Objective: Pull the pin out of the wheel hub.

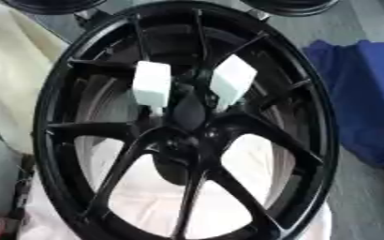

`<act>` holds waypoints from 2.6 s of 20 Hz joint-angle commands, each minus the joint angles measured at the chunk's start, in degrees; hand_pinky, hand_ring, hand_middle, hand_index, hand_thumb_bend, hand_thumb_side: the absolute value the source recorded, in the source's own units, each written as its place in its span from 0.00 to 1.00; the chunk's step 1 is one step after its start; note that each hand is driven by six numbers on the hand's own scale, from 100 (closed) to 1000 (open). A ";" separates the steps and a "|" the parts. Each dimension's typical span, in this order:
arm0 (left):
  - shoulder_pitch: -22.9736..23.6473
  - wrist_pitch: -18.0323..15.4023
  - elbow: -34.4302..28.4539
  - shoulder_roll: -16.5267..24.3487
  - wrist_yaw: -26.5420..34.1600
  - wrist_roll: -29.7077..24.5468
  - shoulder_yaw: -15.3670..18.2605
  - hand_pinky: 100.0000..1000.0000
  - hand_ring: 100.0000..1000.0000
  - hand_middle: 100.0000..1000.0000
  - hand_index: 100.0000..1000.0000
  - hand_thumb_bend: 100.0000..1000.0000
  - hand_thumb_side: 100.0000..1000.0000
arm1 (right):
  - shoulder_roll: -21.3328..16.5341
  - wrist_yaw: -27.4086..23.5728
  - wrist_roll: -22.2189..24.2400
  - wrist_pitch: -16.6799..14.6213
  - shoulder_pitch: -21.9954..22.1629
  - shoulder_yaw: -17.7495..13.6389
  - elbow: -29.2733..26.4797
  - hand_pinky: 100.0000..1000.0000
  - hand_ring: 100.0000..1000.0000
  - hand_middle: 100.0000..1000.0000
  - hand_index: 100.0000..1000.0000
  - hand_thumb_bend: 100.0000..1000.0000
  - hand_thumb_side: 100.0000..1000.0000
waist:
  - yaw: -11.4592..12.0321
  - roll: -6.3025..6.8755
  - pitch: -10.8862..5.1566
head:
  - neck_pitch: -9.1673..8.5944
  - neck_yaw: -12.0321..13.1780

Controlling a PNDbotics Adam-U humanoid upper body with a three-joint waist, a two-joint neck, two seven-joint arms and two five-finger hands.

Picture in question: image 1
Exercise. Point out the black spoked wheel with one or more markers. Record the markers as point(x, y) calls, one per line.
point(198, 156)

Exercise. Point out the white pin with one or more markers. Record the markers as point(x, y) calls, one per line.
point(232, 79)
point(151, 84)

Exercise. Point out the black round wheel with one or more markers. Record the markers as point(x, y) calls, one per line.
point(53, 5)
point(291, 6)

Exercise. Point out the blue cloth bag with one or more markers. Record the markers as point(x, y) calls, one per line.
point(364, 93)

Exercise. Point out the cream cloth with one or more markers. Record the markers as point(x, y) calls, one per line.
point(12, 78)

